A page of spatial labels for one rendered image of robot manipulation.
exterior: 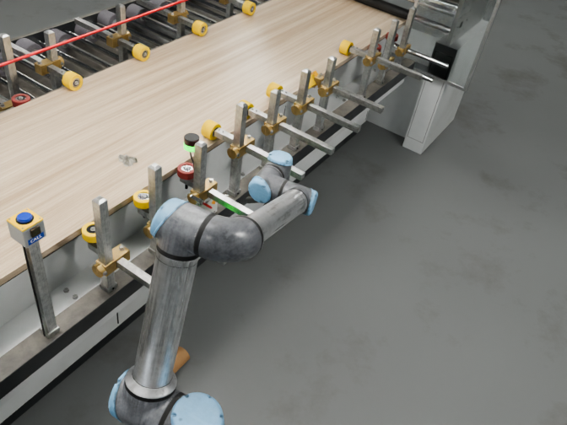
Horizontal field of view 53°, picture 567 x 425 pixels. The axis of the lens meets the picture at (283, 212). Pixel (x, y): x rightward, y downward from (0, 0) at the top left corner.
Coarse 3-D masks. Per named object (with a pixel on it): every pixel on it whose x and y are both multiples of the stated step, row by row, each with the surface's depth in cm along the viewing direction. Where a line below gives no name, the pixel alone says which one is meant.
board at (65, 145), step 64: (320, 0) 400; (128, 64) 296; (192, 64) 305; (256, 64) 315; (320, 64) 325; (0, 128) 241; (64, 128) 247; (128, 128) 253; (192, 128) 260; (0, 192) 212; (64, 192) 216; (128, 192) 221; (0, 256) 189
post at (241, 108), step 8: (240, 104) 229; (240, 112) 230; (240, 120) 232; (240, 128) 235; (240, 136) 238; (240, 144) 241; (232, 160) 247; (240, 160) 248; (232, 168) 250; (240, 168) 251; (232, 176) 253; (232, 184) 255
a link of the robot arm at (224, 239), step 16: (288, 192) 183; (304, 192) 188; (272, 208) 163; (288, 208) 171; (304, 208) 186; (208, 224) 138; (224, 224) 139; (240, 224) 141; (256, 224) 146; (272, 224) 157; (208, 240) 137; (224, 240) 138; (240, 240) 140; (256, 240) 143; (208, 256) 140; (224, 256) 140; (240, 256) 142
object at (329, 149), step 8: (248, 112) 268; (256, 112) 266; (264, 120) 265; (280, 128) 262; (288, 128) 259; (296, 136) 258; (304, 136) 256; (312, 144) 256; (320, 144) 253; (328, 144) 254; (328, 152) 252
